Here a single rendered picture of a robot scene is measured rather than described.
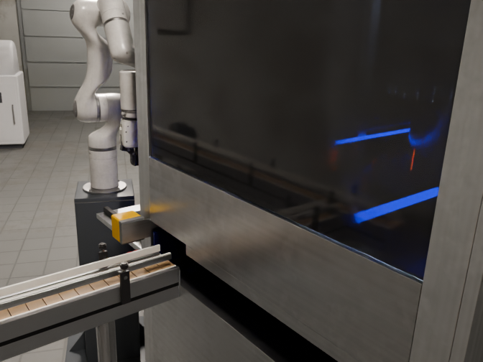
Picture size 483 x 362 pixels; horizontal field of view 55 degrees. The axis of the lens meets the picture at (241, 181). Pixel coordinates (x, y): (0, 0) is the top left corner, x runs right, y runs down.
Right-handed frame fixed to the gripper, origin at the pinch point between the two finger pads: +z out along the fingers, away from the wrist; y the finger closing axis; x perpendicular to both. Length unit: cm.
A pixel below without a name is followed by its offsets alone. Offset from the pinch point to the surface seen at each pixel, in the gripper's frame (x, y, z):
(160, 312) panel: -40, -13, 37
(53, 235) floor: 198, 25, 110
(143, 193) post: -30.8, -12.6, 1.4
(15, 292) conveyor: -39, -52, 17
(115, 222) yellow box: -30.6, -21.7, 8.6
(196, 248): -59, -13, 8
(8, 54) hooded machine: 505, 78, -7
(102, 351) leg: -47, -34, 38
